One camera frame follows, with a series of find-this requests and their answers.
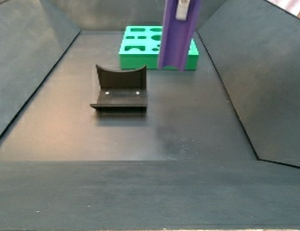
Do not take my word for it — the green foam shape board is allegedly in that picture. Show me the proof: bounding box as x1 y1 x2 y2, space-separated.
118 25 201 71

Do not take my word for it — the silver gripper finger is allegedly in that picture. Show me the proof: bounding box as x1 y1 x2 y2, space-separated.
176 0 191 21

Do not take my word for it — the black curved holder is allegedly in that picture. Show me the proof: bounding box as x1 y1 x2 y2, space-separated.
90 65 148 110

